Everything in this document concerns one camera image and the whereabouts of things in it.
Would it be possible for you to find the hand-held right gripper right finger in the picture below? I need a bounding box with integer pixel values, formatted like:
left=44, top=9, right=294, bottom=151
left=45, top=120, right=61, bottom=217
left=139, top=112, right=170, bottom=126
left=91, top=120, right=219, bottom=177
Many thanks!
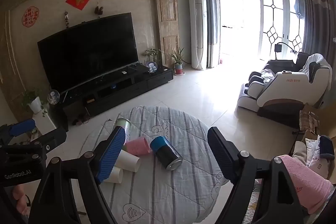
left=207, top=127, right=311, bottom=224

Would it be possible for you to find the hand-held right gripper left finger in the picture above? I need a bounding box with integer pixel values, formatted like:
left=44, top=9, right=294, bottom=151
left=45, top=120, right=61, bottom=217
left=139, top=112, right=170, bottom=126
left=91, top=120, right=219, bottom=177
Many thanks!
left=34, top=126, right=127, bottom=224

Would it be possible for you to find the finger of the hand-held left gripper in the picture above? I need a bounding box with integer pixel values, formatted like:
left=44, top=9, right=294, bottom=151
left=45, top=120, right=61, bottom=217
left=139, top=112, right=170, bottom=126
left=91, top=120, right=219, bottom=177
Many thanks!
left=28, top=127, right=68, bottom=155
left=0, top=119, right=36, bottom=145

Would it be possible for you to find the blue and black cup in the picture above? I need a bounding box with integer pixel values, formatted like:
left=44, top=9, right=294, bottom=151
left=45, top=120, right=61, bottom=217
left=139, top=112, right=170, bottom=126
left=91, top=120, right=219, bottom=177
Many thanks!
left=150, top=136, right=184, bottom=171

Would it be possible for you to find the white cup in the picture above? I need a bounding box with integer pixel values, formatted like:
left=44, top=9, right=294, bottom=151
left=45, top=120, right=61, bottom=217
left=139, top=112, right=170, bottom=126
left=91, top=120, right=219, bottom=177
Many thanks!
left=103, top=166, right=123, bottom=184
left=115, top=149, right=141, bottom=172

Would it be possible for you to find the pink cup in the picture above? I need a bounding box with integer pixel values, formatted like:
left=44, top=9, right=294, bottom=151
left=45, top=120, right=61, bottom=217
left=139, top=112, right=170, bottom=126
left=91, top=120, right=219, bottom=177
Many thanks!
left=123, top=136, right=152, bottom=156

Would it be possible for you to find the person's left hand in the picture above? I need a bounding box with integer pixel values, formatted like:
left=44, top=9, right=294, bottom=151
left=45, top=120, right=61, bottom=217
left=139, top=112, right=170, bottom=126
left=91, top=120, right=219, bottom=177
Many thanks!
left=10, top=184, right=31, bottom=215

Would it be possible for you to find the potted plant in white pot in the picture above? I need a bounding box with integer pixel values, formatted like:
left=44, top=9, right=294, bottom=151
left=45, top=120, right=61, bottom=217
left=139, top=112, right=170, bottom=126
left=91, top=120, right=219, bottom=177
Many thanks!
left=21, top=89, right=49, bottom=117

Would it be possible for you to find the round decorative plate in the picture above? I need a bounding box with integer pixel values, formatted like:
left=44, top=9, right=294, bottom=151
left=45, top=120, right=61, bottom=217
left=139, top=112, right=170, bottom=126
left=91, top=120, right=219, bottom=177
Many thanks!
left=47, top=89, right=60, bottom=106
left=146, top=61, right=159, bottom=74

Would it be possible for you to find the striped grey quilted blanket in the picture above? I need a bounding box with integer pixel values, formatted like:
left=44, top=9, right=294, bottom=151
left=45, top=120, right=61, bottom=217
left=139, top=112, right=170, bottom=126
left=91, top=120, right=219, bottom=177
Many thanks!
left=79, top=106, right=261, bottom=224

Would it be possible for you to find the black television stand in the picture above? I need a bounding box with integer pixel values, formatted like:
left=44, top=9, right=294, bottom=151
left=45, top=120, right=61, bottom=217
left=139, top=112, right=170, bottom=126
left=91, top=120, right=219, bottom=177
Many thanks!
left=49, top=65, right=174, bottom=132

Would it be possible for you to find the pink towel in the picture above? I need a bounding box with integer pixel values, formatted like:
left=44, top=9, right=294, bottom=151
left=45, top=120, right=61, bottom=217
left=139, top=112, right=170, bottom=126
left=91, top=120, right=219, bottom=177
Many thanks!
left=277, top=154, right=334, bottom=215

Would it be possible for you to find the large black television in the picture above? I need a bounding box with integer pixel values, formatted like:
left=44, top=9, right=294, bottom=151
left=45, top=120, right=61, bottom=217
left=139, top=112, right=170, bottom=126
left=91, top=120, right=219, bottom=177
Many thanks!
left=37, top=12, right=140, bottom=96

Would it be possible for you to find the patterned white cushion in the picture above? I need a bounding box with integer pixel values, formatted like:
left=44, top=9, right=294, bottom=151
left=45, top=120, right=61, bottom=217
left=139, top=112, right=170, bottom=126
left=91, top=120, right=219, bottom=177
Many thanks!
left=292, top=135, right=332, bottom=180

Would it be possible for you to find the white massage chair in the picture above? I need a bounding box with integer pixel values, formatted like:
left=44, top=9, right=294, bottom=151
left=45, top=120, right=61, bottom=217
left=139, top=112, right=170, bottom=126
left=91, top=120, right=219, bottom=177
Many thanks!
left=237, top=52, right=333, bottom=125

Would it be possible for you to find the dark blue cloth bundle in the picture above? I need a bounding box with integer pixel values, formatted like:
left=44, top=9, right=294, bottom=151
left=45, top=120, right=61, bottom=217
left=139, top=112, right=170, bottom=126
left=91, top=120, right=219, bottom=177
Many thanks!
left=319, top=135, right=335, bottom=159

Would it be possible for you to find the potted plant in red pot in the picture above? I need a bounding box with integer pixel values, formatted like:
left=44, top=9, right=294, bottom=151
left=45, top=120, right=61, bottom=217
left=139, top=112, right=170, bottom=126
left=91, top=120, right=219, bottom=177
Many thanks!
left=170, top=47, right=186, bottom=76

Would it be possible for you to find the leafy plant on stand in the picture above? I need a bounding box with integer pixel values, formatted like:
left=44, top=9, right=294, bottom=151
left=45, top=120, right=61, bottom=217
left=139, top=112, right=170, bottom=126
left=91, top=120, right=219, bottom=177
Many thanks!
left=144, top=48, right=163, bottom=67

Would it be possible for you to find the black gooseneck phone holder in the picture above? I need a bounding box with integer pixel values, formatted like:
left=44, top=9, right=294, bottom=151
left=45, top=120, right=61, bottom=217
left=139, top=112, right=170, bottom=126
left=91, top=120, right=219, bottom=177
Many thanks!
left=274, top=42, right=299, bottom=61

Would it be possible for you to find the white standing air conditioner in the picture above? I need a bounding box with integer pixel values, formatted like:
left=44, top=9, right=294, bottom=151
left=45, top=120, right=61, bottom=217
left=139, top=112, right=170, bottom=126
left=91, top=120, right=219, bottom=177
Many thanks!
left=188, top=0, right=207, bottom=71

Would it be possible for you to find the white cloth on chair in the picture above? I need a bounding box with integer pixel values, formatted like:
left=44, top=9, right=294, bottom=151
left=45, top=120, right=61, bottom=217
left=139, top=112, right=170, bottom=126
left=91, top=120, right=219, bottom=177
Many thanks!
left=301, top=53, right=333, bottom=75

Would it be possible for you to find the glass patio door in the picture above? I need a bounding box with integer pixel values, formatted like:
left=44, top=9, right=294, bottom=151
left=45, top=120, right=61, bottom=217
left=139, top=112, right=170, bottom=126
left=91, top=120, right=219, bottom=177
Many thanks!
left=258, top=0, right=306, bottom=62

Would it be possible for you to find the red round wall decoration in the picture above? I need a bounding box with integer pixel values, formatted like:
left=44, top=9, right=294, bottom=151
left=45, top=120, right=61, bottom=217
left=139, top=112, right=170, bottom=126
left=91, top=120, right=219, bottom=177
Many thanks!
left=21, top=6, right=40, bottom=28

